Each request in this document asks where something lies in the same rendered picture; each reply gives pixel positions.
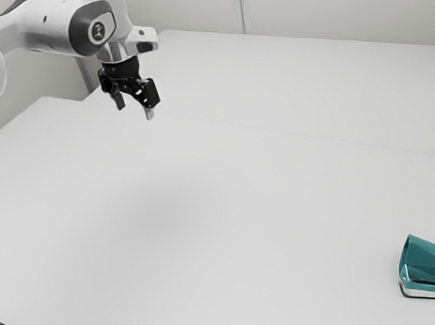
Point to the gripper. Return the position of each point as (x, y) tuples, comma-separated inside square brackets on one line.
[(124, 74)]

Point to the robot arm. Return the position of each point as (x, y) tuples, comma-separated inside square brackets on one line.
[(43, 24)]

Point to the teal faceted mug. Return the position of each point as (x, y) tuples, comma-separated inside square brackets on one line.
[(426, 261)]

